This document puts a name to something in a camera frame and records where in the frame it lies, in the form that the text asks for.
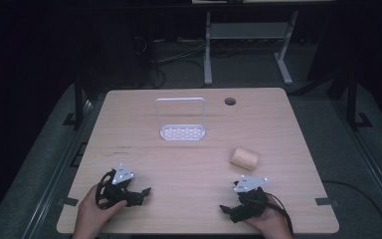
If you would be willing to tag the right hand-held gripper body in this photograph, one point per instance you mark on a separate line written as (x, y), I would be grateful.
(250, 183)

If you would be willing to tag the person's right hand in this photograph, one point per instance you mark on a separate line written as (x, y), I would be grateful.
(273, 224)

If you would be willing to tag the person's left hand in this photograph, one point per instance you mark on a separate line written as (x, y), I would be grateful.
(91, 212)

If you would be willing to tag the tan bread roll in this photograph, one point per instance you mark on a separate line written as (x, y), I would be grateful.
(244, 158)

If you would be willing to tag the grey tape strip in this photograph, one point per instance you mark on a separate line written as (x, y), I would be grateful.
(68, 201)
(325, 201)

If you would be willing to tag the black metal stand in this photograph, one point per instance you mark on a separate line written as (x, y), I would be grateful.
(78, 103)
(352, 99)

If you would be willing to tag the aluminium floor rail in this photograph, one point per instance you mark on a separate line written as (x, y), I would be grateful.
(58, 172)
(371, 169)

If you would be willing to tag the white metal desk frame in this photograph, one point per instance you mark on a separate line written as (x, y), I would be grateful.
(248, 30)

